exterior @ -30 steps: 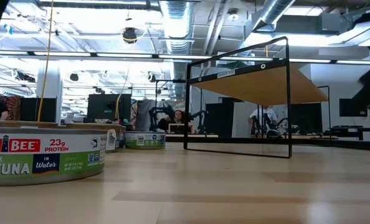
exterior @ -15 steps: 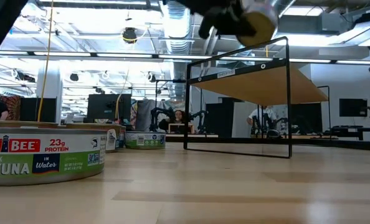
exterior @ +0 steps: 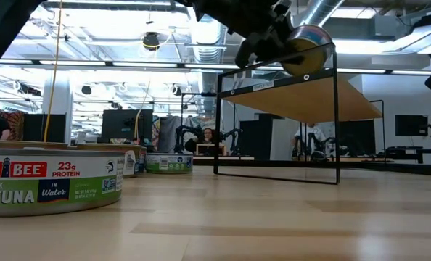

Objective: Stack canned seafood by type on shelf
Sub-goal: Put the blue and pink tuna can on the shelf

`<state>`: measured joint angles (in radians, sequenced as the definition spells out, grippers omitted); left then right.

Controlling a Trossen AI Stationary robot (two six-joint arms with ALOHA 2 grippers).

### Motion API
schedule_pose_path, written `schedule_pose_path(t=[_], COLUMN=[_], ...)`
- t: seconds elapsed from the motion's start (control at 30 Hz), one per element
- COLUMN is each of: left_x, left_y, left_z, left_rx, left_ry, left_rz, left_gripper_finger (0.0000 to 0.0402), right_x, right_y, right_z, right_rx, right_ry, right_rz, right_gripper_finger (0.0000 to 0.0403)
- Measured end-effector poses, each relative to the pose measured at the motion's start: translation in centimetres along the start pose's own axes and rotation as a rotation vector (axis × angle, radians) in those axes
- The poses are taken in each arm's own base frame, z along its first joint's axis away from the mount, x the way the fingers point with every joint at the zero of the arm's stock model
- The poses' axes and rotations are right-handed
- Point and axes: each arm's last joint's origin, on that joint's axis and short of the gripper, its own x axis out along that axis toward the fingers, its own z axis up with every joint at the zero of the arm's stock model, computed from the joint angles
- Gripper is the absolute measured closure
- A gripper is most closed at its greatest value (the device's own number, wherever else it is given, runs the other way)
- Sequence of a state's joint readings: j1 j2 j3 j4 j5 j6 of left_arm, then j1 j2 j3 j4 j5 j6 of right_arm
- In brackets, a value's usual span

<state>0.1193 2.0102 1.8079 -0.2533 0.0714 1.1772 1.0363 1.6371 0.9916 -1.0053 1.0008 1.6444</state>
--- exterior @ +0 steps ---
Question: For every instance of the black computer monitor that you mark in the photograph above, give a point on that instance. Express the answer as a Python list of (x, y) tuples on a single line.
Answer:
[(121, 125)]

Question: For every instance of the grey hanging cloth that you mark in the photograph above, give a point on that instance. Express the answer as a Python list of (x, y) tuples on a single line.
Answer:
[(169, 130)]

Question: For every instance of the red patterned tapestry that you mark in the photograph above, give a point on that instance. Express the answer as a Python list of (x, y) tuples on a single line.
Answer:
[(16, 125)]

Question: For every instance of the small black ceiling fixture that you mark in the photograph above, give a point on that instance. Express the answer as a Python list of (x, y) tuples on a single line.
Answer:
[(86, 90)]

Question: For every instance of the black background robot arm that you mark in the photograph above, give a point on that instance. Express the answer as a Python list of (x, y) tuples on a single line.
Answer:
[(181, 137), (233, 136)]

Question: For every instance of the black round ceiling lamp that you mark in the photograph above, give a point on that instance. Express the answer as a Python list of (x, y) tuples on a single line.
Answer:
[(151, 41)]

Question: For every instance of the black partition panel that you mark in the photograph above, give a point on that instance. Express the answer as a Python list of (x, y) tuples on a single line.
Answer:
[(34, 128)]

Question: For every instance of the black aluminium rig frame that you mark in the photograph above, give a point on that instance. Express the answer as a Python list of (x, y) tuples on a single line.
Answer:
[(382, 166)]

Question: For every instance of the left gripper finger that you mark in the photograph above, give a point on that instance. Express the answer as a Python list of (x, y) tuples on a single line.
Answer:
[(277, 54)]

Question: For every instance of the smooth silver ceiling duct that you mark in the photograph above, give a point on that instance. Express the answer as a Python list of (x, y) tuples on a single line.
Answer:
[(328, 11)]

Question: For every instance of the black wall monitor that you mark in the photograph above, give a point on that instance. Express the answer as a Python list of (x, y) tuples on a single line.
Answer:
[(411, 125)]

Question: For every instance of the wooden shelf black metal frame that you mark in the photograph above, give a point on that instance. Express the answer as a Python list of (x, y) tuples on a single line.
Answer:
[(310, 101)]

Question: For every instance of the black cabinet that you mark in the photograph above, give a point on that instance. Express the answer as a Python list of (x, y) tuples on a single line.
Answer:
[(255, 137)]

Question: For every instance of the small wooden box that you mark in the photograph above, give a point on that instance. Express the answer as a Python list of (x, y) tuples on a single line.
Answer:
[(210, 149)]

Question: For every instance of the ribbed silver ceiling duct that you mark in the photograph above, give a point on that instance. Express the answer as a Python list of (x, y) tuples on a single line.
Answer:
[(208, 58)]

